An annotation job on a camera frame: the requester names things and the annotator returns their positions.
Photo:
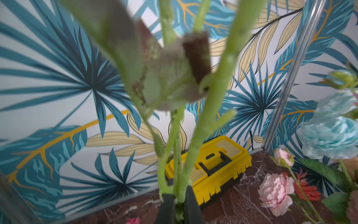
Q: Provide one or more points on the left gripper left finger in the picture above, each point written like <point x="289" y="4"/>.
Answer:
<point x="166" y="213"/>

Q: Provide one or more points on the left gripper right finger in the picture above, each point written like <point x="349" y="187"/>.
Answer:
<point x="192" y="212"/>

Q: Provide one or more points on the magenta rose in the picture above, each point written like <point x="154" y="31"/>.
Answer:
<point x="133" y="220"/>

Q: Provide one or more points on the yellow toolbox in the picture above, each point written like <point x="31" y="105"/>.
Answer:
<point x="219" y="161"/>

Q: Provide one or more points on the red work glove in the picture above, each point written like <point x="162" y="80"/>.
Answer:
<point x="309" y="190"/>

